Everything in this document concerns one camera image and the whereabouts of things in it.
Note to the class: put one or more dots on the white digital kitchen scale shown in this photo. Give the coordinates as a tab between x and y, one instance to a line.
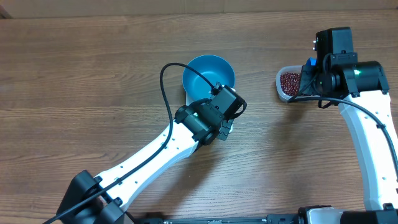
189	99

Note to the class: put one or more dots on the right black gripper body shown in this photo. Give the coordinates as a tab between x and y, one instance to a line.
310	83

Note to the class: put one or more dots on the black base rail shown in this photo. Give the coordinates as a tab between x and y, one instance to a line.
236	219

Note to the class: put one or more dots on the clear plastic container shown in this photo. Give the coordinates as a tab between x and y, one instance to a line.
289	69

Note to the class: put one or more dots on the red beans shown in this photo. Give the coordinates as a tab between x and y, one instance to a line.
290	83

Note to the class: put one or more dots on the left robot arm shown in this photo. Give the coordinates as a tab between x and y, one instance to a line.
105	198

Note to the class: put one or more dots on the teal bowl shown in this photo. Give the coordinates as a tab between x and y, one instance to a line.
214	68

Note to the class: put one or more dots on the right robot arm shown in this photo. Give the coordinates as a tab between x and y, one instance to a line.
361	91

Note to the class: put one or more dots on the blue plastic scoop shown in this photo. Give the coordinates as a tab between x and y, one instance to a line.
311	62

